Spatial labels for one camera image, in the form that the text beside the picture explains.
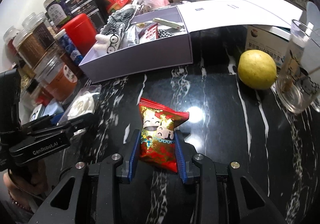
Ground red gold cartoon snack bag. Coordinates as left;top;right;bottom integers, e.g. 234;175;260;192
138;98;189;173

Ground bag of rubber bands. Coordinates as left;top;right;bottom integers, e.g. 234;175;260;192
57;85;101;125

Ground checkered plush toy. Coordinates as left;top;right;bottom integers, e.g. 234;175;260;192
93;5;137;55

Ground silver foil packet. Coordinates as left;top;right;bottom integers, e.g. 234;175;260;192
125;25;139;47

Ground black white checkered scrunchie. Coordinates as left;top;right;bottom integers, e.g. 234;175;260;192
158;29;174;39

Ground red white snack packet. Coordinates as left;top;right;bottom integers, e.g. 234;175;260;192
139;23;159;44

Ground person's left hand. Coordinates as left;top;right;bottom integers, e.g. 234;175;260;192
3;160;48;213

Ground orange powder jar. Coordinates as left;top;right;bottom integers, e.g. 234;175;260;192
34;54;78;102

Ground dark red jar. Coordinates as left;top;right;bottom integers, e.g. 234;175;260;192
3;26;20;57

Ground lavender open gift box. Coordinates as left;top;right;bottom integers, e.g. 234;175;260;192
80;0;303;83

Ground yellow lemon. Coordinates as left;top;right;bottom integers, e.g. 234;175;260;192
238;50;277;90

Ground brown powder jar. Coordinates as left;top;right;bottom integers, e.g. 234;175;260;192
12;29;46;69

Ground blue tablet tube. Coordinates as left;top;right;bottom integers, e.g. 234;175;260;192
54;29;83;66

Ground red cylindrical canister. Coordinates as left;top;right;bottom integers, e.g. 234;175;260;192
62;13;97;57

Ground clear glass mug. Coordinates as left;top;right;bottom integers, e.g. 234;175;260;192
276;20;319;114

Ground purple label jar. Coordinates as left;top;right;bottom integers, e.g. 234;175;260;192
43;0;73;30

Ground white medicine box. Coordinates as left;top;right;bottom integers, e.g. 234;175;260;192
245;25;290;69

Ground black coffee pouch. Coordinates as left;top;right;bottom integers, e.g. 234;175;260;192
63;0;108;32

